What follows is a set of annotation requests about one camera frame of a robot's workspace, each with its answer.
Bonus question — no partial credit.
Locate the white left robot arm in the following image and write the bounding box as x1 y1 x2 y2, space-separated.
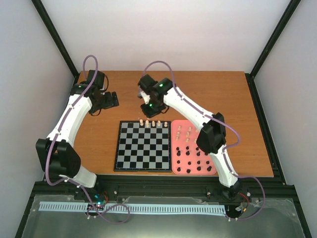
36 70 119 200

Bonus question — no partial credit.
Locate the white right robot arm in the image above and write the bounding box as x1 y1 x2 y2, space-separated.
138 74 242 201

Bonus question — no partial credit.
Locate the black white chessboard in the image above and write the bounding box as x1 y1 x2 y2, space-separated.
114 120 172 172

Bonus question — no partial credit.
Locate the pink piece tray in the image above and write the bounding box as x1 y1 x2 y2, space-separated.
171 120 216 176

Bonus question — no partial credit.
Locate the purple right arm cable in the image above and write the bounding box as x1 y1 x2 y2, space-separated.
141 60 266 222

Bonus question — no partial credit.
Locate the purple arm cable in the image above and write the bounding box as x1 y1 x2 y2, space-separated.
44 55 130 224
141 60 266 222

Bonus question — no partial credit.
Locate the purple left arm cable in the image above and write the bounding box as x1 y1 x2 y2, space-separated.
44 55 130 224

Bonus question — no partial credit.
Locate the black aluminium frame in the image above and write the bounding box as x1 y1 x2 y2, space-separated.
15 0 312 238

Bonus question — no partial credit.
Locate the light blue cable duct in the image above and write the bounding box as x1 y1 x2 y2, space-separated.
38 201 226 216

